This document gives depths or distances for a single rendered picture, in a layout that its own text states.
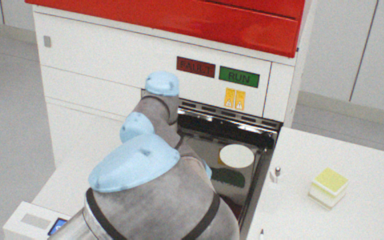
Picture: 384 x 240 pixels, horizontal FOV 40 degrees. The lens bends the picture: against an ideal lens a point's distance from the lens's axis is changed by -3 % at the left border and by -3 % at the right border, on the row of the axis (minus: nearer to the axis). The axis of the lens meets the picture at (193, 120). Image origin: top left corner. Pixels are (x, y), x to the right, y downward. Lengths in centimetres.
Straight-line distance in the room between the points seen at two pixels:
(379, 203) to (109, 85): 89
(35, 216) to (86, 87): 58
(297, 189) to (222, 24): 47
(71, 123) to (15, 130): 124
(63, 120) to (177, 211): 125
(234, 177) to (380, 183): 40
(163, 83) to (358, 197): 61
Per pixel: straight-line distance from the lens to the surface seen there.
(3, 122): 320
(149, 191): 70
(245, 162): 156
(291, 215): 135
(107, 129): 177
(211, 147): 159
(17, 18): 387
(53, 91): 186
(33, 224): 133
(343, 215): 139
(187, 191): 72
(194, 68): 156
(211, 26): 142
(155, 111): 112
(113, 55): 166
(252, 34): 140
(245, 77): 153
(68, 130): 194
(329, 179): 137
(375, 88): 326
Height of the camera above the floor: 196
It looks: 39 degrees down
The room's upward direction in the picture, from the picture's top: 4 degrees clockwise
